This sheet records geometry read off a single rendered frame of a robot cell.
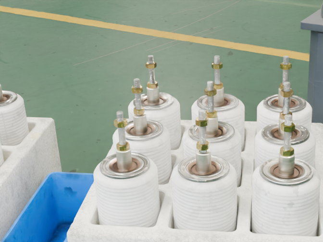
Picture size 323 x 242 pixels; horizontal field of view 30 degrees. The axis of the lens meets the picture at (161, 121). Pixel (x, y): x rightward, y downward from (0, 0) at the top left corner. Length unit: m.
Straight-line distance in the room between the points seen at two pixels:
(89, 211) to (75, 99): 0.89
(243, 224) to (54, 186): 0.44
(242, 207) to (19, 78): 1.24
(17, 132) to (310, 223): 0.59
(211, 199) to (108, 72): 1.18
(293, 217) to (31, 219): 0.48
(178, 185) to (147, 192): 0.05
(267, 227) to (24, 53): 1.54
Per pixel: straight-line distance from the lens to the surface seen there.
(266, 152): 0.96
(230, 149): 0.96
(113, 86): 1.87
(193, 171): 0.88
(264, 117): 1.07
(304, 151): 0.95
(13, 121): 1.18
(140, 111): 0.98
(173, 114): 1.09
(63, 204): 1.21
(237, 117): 1.07
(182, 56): 2.08
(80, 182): 1.17
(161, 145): 0.98
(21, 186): 1.13
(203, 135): 0.85
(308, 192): 0.85
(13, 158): 1.13
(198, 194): 0.85
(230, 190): 0.87
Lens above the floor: 0.70
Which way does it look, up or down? 26 degrees down
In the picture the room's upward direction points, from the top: 4 degrees counter-clockwise
